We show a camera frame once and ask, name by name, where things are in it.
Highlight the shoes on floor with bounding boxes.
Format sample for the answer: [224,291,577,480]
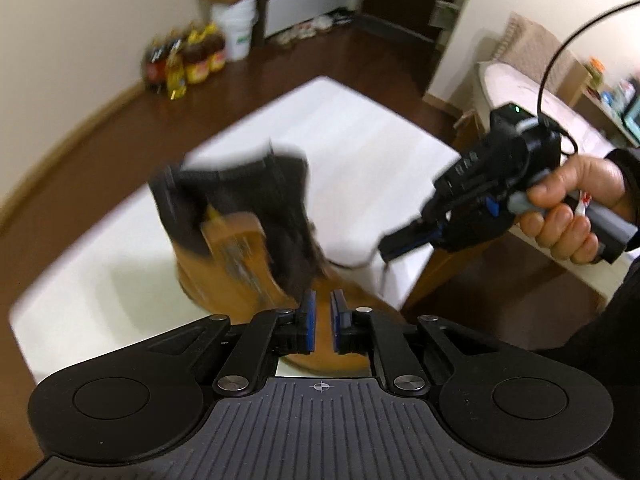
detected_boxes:
[269,6,355,48]

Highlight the cooking oil bottles cluster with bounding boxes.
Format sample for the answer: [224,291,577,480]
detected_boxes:
[141,22,227,101]

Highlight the dark brown shoelace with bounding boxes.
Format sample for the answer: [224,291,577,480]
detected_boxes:
[326,243,393,298]

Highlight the white dining table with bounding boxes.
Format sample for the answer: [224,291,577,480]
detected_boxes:
[472,62,637,301]

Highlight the brown leather work boot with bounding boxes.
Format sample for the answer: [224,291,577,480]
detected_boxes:
[149,152,401,375]

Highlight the quilted dining chair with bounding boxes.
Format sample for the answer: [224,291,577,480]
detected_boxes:
[491,12,589,107]

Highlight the black jacket sleeve forearm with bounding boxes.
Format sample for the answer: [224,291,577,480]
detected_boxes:
[544,146,640,480]

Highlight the white plastic bucket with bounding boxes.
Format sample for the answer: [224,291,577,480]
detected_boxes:
[210,0,258,62]

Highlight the teal toaster oven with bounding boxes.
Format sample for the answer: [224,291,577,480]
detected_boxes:
[620,92,640,142]

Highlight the person's right hand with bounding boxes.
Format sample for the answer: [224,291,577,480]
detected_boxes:
[516,153,629,265]

